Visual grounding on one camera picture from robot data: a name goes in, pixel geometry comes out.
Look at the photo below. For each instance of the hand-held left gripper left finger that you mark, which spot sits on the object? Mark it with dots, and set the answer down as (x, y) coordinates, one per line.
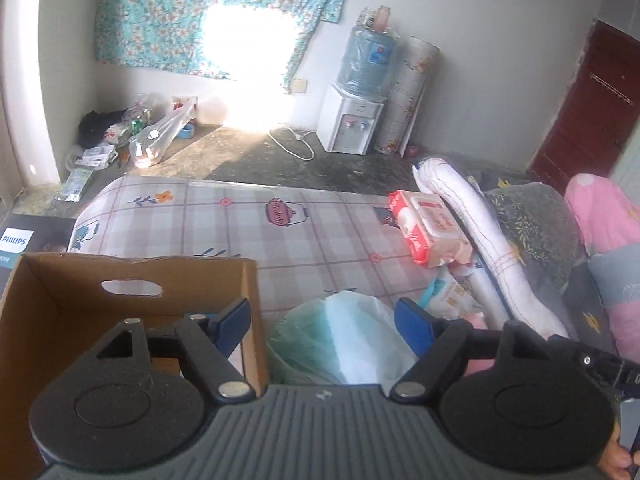
(235, 317)

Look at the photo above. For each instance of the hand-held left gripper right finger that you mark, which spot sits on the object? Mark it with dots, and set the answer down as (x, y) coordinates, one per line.
(412, 320)

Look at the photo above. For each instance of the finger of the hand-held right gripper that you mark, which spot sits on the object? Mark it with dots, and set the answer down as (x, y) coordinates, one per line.
(575, 347)

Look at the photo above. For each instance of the white green plastic bag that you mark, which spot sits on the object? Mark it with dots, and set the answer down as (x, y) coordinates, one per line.
(350, 330)

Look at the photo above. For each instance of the brown cardboard box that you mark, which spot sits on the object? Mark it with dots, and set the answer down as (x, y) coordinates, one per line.
(60, 305)

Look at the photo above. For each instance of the person's right hand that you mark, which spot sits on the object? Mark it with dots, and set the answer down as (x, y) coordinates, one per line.
(622, 462)

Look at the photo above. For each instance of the grey quilt yellow print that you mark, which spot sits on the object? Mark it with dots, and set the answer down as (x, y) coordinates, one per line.
(585, 310)

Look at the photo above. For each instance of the white patterned tissue pack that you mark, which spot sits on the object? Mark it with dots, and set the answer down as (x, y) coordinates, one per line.
(452, 297)

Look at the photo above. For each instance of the plaid printed bed sheet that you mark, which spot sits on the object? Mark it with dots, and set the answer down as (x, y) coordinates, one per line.
(225, 230)

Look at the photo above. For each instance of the red wet wipes pack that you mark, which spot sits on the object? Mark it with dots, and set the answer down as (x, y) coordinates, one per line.
(430, 225)

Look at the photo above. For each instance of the white towel blanket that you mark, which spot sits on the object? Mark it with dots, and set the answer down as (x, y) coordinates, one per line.
(490, 255)

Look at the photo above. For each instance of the green floral pillow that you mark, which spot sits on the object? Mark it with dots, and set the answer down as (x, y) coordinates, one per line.
(535, 230)

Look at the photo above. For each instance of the pink pillow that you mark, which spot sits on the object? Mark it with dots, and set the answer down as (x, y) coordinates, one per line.
(605, 215)

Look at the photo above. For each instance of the small blue tray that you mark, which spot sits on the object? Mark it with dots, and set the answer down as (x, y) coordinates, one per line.
(187, 131)

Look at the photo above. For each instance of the clear plastic bag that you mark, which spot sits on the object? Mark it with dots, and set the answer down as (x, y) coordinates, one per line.
(157, 137)

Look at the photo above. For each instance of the clear flat packet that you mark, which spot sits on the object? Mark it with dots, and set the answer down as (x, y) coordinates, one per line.
(75, 185)

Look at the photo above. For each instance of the white water dispenser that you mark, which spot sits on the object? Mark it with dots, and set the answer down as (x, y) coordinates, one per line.
(350, 120)

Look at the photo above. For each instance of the white paper packets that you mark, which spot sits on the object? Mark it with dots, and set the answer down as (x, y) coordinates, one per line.
(95, 156)

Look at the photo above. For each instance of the black printed appliance box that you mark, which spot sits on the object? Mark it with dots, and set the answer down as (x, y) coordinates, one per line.
(35, 235)

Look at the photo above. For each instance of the rolled floral mat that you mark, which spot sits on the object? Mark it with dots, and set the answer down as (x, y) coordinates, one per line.
(407, 95)

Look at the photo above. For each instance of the crumpled small plastic bag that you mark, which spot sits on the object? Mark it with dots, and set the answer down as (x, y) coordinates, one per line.
(125, 117)

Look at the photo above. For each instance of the black cloth pile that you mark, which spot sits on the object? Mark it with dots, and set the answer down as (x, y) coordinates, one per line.
(102, 127)

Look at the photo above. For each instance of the dark red door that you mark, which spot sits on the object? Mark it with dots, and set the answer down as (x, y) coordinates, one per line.
(595, 110)

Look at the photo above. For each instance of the pink bottle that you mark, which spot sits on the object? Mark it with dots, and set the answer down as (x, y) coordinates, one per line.
(384, 17)

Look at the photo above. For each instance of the clear jar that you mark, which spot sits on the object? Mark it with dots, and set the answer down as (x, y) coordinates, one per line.
(367, 19)

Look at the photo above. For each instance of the teal floral curtain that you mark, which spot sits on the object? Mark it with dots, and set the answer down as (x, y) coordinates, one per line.
(150, 15)

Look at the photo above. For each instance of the wall socket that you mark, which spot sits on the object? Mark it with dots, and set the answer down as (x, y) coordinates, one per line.
(299, 85)

